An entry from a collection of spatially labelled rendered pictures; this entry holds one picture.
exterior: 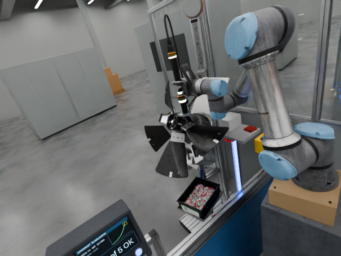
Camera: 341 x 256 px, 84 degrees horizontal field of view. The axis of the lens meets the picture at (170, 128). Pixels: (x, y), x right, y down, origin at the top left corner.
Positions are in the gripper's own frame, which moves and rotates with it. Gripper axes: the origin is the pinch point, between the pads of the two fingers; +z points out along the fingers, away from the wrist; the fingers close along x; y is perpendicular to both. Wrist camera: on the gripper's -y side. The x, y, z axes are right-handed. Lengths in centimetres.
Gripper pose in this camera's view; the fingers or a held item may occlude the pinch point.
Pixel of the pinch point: (175, 81)
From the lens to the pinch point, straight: 113.4
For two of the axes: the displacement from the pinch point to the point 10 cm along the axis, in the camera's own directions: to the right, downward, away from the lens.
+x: 7.9, -4.3, 4.4
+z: -5.7, -2.3, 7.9
